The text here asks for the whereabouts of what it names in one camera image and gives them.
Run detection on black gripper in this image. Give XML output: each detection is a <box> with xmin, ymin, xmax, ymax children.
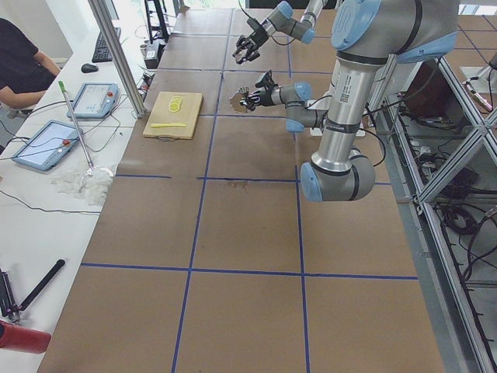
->
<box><xmin>232</xmin><ymin>26</ymin><xmax>269</xmax><ymax>64</ymax></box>
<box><xmin>239</xmin><ymin>87</ymin><xmax>274</xmax><ymax>110</ymax></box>

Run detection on steel jigger measuring cup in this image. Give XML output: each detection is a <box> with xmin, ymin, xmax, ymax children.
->
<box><xmin>238</xmin><ymin>87</ymin><xmax>249</xmax><ymax>106</ymax></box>

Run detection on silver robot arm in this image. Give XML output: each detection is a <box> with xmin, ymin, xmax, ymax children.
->
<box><xmin>240</xmin><ymin>0</ymin><xmax>459</xmax><ymax>202</ymax></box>
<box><xmin>232</xmin><ymin>0</ymin><xmax>328</xmax><ymax>64</ymax></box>

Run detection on bamboo cutting board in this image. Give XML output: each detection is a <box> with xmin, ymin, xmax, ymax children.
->
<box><xmin>143</xmin><ymin>92</ymin><xmax>203</xmax><ymax>140</ymax></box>

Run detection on yellow plastic knife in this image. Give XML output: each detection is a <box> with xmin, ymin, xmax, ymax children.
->
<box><xmin>150</xmin><ymin>122</ymin><xmax>187</xmax><ymax>128</ymax></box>

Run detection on black keyboard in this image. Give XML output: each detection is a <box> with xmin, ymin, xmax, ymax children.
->
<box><xmin>92</xmin><ymin>32</ymin><xmax>113</xmax><ymax>63</ymax></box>

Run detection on teach pendant far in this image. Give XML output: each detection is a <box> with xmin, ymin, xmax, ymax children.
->
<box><xmin>71</xmin><ymin>82</ymin><xmax>119</xmax><ymax>120</ymax></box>

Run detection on teach pendant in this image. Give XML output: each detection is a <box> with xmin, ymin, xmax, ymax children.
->
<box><xmin>71</xmin><ymin>82</ymin><xmax>119</xmax><ymax>120</ymax></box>
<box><xmin>12</xmin><ymin>120</ymin><xmax>78</xmax><ymax>171</ymax></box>

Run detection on black computer mouse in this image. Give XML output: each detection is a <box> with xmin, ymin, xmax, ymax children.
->
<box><xmin>81</xmin><ymin>63</ymin><xmax>99</xmax><ymax>74</ymax></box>

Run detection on crumpled white tissues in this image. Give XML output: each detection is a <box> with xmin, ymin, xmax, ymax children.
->
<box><xmin>50</xmin><ymin>167</ymin><xmax>113</xmax><ymax>206</ymax></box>

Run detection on teach pendant near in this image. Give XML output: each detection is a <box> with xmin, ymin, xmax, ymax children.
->
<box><xmin>12</xmin><ymin>120</ymin><xmax>78</xmax><ymax>171</ymax></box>

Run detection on person in black shirt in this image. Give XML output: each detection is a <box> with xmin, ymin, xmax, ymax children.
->
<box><xmin>1</xmin><ymin>19</ymin><xmax>61</xmax><ymax>109</ymax></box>

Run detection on black folding tool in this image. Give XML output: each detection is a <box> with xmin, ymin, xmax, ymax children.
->
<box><xmin>0</xmin><ymin>259</ymin><xmax>66</xmax><ymax>323</ymax></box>

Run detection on red bottle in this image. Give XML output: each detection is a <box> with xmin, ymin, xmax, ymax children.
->
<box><xmin>1</xmin><ymin>321</ymin><xmax>51</xmax><ymax>354</ymax></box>

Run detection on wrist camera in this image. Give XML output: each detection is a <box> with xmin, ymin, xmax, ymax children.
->
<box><xmin>254</xmin><ymin>70</ymin><xmax>278</xmax><ymax>90</ymax></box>
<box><xmin>247</xmin><ymin>18</ymin><xmax>264</xmax><ymax>33</ymax></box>

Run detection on aluminium frame post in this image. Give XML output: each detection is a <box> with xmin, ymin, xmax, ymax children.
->
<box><xmin>88</xmin><ymin>0</ymin><xmax>146</xmax><ymax>118</ymax></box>

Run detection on grabber stick green handle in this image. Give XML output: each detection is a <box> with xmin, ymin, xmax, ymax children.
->
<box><xmin>58</xmin><ymin>80</ymin><xmax>94</xmax><ymax>176</ymax></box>

